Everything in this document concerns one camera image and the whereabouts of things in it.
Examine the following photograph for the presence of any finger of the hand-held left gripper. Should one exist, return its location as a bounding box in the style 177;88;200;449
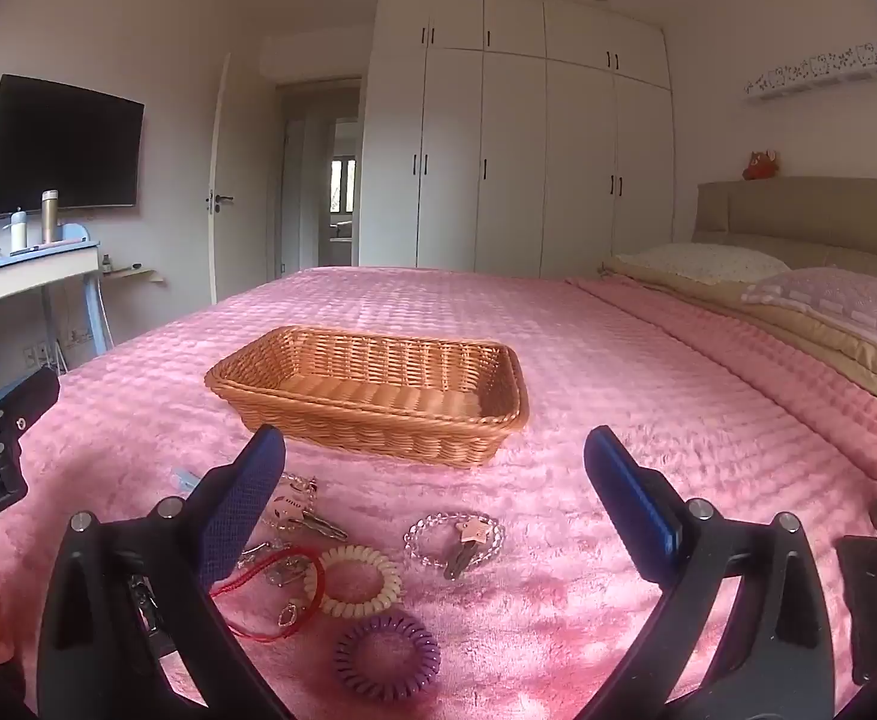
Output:
0;366;62;437

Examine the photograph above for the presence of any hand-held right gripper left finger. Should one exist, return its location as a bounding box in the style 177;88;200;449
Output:
37;425;290;720

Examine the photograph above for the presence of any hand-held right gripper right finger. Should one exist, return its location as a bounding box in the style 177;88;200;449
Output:
581;425;839;720

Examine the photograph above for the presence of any brown patterned hair clip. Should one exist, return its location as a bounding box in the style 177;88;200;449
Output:
262;472;350;545

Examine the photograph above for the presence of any red cord bracelet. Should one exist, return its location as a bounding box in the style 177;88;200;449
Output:
209;547;328;643

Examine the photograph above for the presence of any brown wicker basket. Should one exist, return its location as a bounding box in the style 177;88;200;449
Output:
205;325;531;468

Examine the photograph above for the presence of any key with star charm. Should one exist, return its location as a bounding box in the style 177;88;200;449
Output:
443;517;489;581

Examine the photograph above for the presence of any clear crystal bead bracelet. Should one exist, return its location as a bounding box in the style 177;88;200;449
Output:
404;511;506;568

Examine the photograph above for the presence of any white curved desk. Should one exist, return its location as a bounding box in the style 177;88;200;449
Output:
0;236;114;373

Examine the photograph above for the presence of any pink plush blanket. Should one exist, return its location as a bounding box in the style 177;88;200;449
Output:
0;266;877;720

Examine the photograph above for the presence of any beige quilt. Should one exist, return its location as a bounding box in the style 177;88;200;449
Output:
602;253;877;407

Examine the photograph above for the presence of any white dotted pillow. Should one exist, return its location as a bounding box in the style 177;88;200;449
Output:
617;242;794;287

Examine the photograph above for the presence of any black television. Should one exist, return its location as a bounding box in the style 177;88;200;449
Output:
0;74;146;223

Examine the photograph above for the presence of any pink patterned pillow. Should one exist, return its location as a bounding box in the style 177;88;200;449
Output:
741;265;877;370

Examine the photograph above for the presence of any white door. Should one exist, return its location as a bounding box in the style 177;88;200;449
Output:
206;51;276;306

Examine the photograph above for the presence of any beige padded headboard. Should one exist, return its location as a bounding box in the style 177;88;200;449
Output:
691;176;877;269

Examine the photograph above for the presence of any white wardrobe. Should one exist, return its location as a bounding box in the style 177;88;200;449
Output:
358;0;677;280

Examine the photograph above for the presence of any red plush toy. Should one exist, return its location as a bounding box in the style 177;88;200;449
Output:
741;149;782;182

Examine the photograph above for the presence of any small wooden wall shelf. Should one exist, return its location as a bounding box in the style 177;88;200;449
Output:
101;265;167;287

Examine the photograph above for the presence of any white decorative wall shelf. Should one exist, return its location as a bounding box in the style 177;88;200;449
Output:
743;40;877;100

